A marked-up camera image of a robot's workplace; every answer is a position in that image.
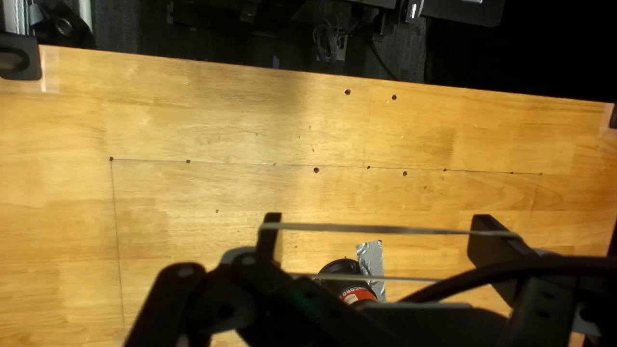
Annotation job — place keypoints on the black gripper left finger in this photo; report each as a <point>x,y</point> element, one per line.
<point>270,241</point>

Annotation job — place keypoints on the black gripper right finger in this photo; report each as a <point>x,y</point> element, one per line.
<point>492,241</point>

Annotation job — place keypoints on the black cup with red band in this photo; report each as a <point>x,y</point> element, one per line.
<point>347,281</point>

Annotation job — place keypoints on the grey tape patch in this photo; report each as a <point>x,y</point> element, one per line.
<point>371,256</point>

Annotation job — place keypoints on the dark flat monitor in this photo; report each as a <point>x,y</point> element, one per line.
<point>455,10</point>

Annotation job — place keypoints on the silver aluminium frame profile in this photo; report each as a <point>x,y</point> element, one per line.
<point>16,15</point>

